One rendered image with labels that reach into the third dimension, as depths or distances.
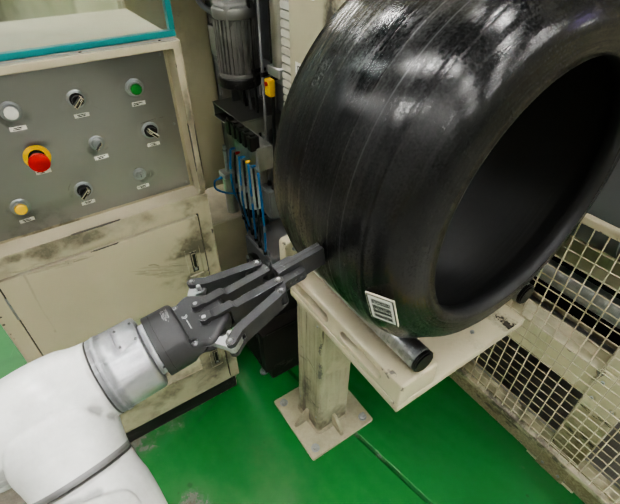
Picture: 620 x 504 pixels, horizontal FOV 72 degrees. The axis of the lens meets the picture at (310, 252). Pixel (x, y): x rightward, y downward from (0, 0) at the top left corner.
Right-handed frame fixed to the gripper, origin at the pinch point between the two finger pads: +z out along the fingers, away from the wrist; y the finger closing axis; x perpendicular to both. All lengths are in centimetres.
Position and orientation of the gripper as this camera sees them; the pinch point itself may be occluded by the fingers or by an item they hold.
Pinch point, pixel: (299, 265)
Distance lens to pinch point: 56.1
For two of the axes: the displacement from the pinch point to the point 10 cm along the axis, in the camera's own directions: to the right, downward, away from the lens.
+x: 1.2, 7.1, 6.9
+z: 8.2, -4.6, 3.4
